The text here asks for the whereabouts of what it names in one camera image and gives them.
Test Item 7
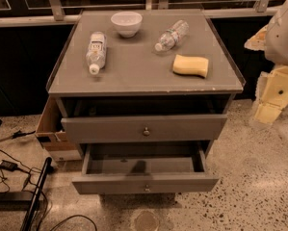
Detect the grey drawer cabinet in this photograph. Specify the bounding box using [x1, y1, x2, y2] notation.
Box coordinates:
[48, 10, 244, 151]

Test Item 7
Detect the yellow sponge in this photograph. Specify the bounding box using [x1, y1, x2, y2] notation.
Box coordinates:
[172, 55, 209, 78]

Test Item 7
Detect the black floor cable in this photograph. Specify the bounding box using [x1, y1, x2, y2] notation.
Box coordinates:
[48, 214, 98, 231]

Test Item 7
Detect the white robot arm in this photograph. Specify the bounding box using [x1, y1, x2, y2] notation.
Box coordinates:
[244, 0, 288, 124]

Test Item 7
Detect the clear bottle white label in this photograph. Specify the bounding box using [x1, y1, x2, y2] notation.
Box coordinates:
[86, 32, 107, 75]

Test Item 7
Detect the metal window railing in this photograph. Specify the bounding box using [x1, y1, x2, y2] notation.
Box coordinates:
[0, 0, 288, 29]

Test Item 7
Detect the cardboard box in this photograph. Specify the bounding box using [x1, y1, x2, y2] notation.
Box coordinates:
[36, 97, 81, 162]

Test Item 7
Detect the black pole stand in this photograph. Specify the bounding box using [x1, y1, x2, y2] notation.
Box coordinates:
[20, 157, 52, 231]

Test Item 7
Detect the black power adapter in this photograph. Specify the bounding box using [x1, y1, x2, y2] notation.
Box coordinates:
[0, 160, 18, 171]

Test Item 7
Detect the clear crumpled plastic bottle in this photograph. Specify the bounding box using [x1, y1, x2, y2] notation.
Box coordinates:
[154, 20, 189, 52]

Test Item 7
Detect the grey drawer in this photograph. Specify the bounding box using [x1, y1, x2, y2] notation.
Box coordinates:
[72, 141, 218, 194]
[57, 94, 231, 143]

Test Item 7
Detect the white ceramic bowl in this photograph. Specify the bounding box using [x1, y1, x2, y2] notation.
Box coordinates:
[111, 12, 143, 38]

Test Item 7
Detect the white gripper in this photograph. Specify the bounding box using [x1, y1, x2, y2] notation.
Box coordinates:
[254, 64, 288, 124]

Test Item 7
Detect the grey top drawer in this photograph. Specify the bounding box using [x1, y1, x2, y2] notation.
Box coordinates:
[57, 94, 231, 143]

